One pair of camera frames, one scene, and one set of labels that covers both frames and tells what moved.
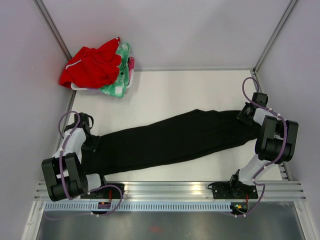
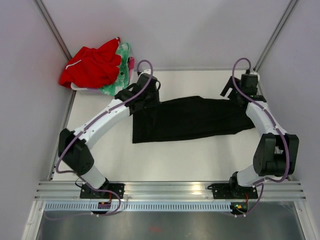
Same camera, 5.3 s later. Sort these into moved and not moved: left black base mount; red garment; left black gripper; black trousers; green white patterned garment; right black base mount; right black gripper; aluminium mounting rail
Moved: right black gripper; left black gripper; black trousers
Not moved: aluminium mounting rail; red garment; green white patterned garment; left black base mount; right black base mount
